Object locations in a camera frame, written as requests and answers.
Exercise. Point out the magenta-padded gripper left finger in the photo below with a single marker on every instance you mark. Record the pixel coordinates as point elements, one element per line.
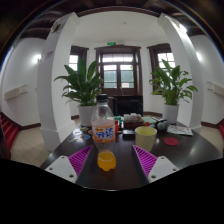
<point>78,160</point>

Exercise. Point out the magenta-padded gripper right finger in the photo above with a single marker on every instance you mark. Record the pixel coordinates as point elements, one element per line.
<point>146,160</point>

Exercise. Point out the clear orange soda bottle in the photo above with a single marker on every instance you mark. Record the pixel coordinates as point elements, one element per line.
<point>103,133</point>

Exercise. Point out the pale yellow plastic cup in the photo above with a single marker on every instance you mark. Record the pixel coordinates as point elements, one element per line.
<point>145,138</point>

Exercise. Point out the round printed badge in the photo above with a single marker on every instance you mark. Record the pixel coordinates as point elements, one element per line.
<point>86,136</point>
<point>84,128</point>
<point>71,139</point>
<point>77,132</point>

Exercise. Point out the flat round red coaster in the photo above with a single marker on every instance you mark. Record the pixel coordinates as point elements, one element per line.
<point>171,141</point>

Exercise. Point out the small black flat box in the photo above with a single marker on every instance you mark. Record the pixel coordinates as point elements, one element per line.
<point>128,132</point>

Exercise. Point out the small red ball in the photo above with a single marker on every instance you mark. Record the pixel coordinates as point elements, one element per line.
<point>147,124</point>

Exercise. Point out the grey round gadget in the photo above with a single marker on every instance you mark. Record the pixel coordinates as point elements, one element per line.
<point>161,124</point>

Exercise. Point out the green flat pad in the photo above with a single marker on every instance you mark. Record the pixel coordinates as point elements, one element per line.
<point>149,120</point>

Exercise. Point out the tray of small white jars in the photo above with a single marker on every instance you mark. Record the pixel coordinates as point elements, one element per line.
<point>132,119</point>

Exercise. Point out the red box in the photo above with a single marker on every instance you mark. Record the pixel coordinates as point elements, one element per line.
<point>117,126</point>

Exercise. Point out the printed paper booklet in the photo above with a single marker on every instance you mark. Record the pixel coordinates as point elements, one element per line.
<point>180,130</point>

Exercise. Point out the black chair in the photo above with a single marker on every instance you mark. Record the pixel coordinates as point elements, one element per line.
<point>128,106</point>

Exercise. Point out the leafy plant in white pot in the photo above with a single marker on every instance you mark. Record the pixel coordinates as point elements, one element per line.
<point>83,86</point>
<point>171,85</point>

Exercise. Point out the red carpeted staircase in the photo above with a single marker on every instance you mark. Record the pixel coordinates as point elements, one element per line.
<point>9,131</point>

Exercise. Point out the dark wooden double door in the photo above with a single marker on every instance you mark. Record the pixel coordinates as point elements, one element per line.
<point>118,71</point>

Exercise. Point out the green exit sign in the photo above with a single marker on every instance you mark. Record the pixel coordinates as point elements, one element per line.
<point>111,43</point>

